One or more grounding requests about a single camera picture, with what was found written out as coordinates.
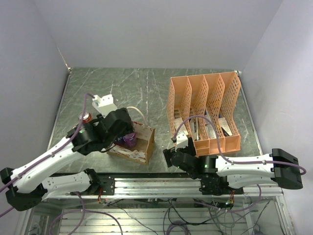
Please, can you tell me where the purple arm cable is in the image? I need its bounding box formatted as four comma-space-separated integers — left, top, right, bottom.
0, 93, 95, 218
172, 115, 308, 176

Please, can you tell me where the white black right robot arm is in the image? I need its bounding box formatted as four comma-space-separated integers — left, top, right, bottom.
163, 147, 303, 196

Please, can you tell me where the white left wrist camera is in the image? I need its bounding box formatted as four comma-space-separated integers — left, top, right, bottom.
92, 94, 117, 117

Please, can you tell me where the purple soda can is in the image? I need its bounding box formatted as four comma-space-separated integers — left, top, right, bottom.
114, 137, 124, 145
123, 132, 137, 148

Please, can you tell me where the red soda can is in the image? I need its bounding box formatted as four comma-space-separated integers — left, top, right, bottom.
78, 112, 92, 123

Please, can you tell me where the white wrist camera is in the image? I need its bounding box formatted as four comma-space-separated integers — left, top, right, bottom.
172, 131, 188, 149
92, 94, 117, 117

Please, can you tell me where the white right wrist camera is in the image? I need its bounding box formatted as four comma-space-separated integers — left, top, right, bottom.
172, 131, 188, 149

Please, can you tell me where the brown canvas tote bag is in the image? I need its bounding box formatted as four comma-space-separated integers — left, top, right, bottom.
108, 106, 155, 165

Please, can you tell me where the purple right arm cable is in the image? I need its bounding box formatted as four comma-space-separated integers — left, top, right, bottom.
172, 115, 308, 176

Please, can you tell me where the white red box in organizer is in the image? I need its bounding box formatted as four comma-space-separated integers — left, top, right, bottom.
204, 120, 216, 139

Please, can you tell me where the metal stapler tool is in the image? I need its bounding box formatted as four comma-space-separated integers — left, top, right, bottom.
191, 117, 200, 141

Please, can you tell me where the white staples box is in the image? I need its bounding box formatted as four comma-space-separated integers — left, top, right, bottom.
174, 117, 188, 135

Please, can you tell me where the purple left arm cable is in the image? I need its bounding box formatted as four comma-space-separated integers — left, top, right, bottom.
0, 93, 95, 218

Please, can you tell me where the aluminium frame rail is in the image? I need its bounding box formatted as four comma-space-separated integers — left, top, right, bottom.
48, 178, 284, 199

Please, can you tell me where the peach plastic file organizer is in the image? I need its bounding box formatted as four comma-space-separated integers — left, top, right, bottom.
167, 72, 241, 156

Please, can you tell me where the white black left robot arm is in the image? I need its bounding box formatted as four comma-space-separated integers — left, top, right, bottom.
0, 108, 134, 211

